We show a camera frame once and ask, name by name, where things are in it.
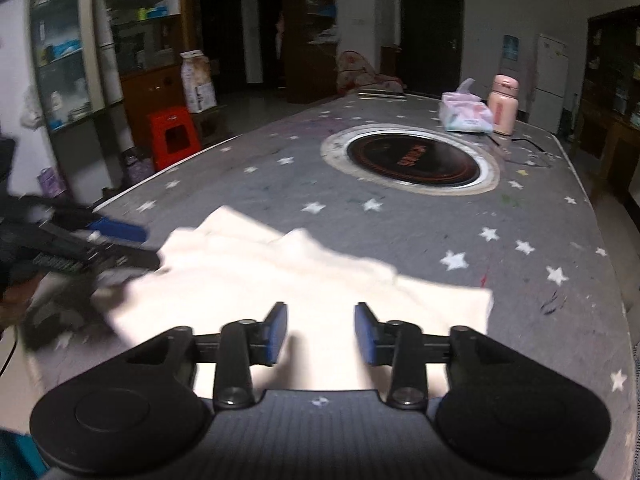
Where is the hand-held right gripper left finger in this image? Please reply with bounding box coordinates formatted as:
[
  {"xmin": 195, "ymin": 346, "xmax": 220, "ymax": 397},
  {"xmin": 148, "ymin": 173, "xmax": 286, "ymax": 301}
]
[{"xmin": 120, "ymin": 302, "xmax": 289, "ymax": 409}]

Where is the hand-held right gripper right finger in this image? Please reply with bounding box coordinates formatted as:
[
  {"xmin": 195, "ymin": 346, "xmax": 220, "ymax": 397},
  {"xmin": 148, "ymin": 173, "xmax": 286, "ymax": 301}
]
[{"xmin": 354, "ymin": 302, "xmax": 526, "ymax": 409}]

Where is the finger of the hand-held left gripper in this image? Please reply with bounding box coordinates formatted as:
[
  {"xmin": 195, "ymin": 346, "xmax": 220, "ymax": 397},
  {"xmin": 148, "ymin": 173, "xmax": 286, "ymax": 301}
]
[
  {"xmin": 45, "ymin": 230, "xmax": 162, "ymax": 272},
  {"xmin": 47, "ymin": 202, "xmax": 149, "ymax": 246}
]

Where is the white garment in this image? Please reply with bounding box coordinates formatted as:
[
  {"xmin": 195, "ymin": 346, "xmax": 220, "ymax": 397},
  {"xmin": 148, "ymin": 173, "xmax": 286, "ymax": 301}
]
[{"xmin": 107, "ymin": 205, "xmax": 496, "ymax": 393}]

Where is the purple bag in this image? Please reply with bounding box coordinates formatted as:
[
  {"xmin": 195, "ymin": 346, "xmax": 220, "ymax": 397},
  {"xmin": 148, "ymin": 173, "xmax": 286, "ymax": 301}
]
[{"xmin": 125, "ymin": 152, "xmax": 157, "ymax": 186}]

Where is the purple box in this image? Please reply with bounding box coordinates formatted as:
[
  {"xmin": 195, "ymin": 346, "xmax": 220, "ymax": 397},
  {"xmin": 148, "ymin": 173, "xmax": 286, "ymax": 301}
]
[{"xmin": 39, "ymin": 167, "xmax": 69, "ymax": 199}]

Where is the grey star tablecloth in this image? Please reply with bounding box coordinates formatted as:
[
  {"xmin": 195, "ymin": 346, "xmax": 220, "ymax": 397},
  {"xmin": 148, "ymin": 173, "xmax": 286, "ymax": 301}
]
[{"xmin": 20, "ymin": 91, "xmax": 638, "ymax": 461}]

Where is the red plastic stool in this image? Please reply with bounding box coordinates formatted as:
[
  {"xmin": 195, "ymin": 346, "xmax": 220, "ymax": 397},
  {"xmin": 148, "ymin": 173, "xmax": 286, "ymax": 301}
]
[{"xmin": 147, "ymin": 106, "xmax": 203, "ymax": 171}]

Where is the printed paper bag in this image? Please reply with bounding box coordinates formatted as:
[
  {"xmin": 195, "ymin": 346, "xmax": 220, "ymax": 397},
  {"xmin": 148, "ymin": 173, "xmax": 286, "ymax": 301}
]
[{"xmin": 180, "ymin": 50, "xmax": 218, "ymax": 113}]

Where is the round induction cooker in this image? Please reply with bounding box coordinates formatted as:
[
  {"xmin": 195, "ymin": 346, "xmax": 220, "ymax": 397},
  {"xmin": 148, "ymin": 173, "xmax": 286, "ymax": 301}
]
[{"xmin": 321, "ymin": 124, "xmax": 501, "ymax": 196}]

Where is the white glass cabinet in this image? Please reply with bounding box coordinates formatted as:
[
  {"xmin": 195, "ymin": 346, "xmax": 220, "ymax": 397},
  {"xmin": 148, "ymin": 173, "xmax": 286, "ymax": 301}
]
[{"xmin": 27, "ymin": 0, "xmax": 123, "ymax": 133}]

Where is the wooden glass cabinet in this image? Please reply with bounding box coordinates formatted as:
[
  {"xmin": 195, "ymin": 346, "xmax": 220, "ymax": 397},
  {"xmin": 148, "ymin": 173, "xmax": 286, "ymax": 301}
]
[{"xmin": 97, "ymin": 0, "xmax": 201, "ymax": 151}]

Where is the tissue pack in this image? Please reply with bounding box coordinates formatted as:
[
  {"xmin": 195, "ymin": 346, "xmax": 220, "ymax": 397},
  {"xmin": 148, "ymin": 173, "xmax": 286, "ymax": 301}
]
[{"xmin": 440, "ymin": 78, "xmax": 495, "ymax": 134}]

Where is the floral cushion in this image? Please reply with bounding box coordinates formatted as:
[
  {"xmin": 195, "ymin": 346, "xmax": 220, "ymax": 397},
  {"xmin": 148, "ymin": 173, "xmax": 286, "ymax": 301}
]
[{"xmin": 336, "ymin": 50, "xmax": 403, "ymax": 95}]

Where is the pink bottle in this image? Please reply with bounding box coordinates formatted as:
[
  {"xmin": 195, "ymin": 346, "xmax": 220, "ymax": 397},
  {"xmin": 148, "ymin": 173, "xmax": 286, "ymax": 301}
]
[{"xmin": 487, "ymin": 74, "xmax": 520, "ymax": 137}]

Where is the wooden open shelf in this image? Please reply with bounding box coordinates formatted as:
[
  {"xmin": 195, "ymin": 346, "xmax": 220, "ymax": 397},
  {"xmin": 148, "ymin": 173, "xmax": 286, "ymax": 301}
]
[{"xmin": 281, "ymin": 0, "xmax": 339, "ymax": 104}]

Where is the dark door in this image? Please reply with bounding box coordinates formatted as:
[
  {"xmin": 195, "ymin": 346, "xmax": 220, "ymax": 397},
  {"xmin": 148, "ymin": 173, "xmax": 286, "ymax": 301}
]
[{"xmin": 400, "ymin": 0, "xmax": 466, "ymax": 96}]

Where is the white fridge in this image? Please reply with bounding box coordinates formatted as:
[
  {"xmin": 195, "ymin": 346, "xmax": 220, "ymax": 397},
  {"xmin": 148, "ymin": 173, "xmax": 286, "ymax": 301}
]
[{"xmin": 530, "ymin": 33, "xmax": 570, "ymax": 135}]

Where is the water dispenser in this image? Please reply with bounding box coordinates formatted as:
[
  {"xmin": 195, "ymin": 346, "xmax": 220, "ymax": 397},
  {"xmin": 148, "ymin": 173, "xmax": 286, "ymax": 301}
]
[{"xmin": 500, "ymin": 35, "xmax": 522, "ymax": 81}]

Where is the dark wooden shelf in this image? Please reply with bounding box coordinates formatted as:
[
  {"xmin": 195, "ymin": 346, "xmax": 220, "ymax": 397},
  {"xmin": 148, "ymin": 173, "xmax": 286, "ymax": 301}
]
[{"xmin": 582, "ymin": 5, "xmax": 640, "ymax": 126}]

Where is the black cable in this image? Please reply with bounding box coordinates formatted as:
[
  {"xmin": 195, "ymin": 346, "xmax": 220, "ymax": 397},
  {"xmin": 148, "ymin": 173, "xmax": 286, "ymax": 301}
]
[{"xmin": 492, "ymin": 136, "xmax": 557, "ymax": 169}]

